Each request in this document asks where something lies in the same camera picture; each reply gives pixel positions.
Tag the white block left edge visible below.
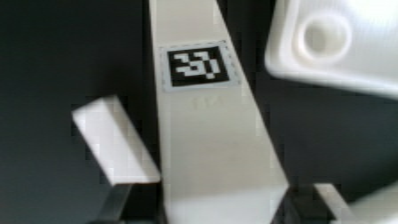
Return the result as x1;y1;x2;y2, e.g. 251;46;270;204
71;95;162;185

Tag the white front fence bar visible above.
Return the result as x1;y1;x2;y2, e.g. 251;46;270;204
350;182;398;224

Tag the white desk leg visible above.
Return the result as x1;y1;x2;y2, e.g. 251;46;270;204
150;0;288;224

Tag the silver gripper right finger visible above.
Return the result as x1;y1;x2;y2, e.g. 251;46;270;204
278;183;363;224

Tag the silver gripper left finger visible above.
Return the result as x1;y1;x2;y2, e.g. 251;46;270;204
87;183;167;224

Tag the white desk top tray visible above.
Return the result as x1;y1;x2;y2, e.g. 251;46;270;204
265;0;398;100

